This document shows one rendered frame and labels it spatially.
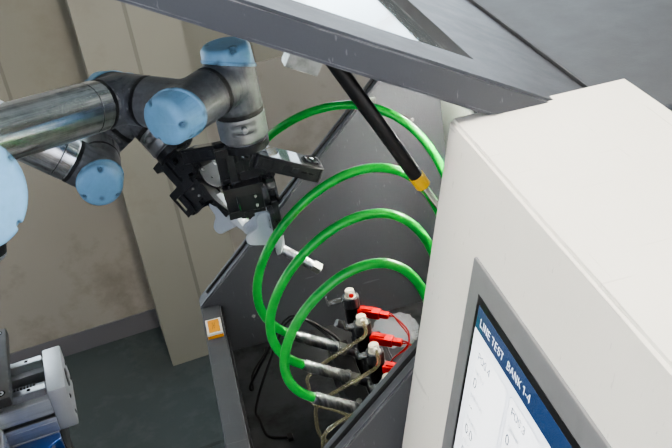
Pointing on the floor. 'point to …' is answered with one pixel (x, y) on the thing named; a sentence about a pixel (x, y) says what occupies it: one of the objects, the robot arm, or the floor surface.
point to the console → (560, 254)
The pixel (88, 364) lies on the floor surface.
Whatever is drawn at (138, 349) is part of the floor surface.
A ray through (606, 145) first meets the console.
